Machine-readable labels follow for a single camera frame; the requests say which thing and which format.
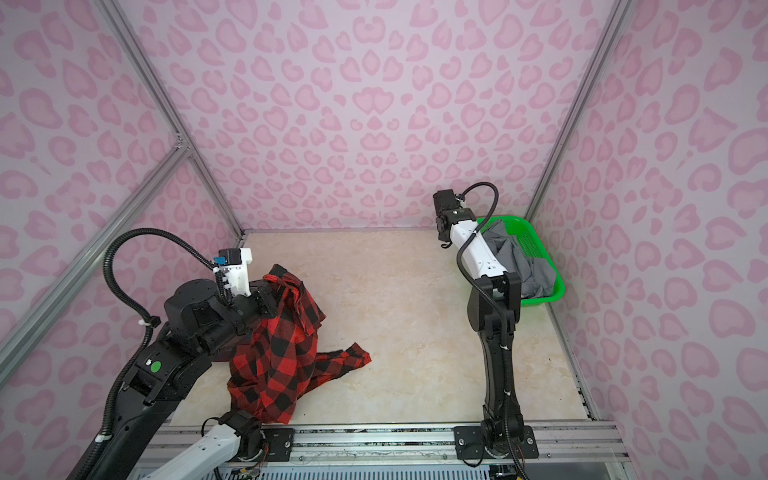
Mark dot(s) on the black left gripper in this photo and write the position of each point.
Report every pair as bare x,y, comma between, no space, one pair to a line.
266,299

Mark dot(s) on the green plastic basket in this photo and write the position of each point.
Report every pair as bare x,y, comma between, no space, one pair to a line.
532,246

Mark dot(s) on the red black plaid shirt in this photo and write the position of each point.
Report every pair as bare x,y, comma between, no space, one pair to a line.
282,363

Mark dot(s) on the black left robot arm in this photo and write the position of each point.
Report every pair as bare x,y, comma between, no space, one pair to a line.
199,326

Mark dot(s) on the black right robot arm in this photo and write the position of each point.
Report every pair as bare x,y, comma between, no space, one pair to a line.
493,311

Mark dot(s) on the grey shirt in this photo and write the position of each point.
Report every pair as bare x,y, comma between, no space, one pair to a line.
537,275

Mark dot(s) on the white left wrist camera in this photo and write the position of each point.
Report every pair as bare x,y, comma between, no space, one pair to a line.
231,270

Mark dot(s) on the aluminium frame diagonal bar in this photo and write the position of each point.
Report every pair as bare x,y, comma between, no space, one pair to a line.
39,319

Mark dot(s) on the right corner aluminium post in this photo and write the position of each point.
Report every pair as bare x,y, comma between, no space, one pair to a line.
620,13

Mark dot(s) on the corner aluminium post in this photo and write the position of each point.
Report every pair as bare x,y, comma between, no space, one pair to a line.
620,13
116,20

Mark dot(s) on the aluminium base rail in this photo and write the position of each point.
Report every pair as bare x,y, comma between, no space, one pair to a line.
565,449

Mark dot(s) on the left corner aluminium post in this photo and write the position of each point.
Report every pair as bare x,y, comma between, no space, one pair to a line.
116,20

